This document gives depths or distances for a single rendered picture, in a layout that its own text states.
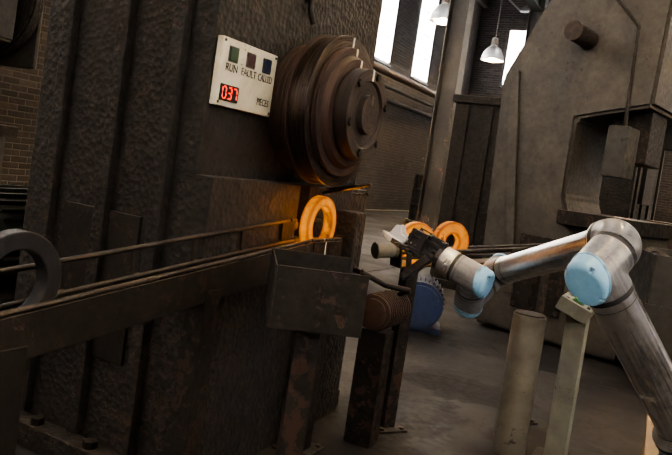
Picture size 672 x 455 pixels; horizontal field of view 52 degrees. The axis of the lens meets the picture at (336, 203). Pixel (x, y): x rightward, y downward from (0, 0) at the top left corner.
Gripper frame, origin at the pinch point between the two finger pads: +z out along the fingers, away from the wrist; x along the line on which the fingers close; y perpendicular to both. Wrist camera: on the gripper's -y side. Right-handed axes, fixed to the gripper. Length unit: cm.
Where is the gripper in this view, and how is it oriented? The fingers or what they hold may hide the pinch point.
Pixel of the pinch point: (385, 234)
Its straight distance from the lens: 221.6
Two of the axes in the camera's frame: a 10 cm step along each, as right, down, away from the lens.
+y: 4.0, -9.0, -1.9
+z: -7.8, -4.4, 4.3
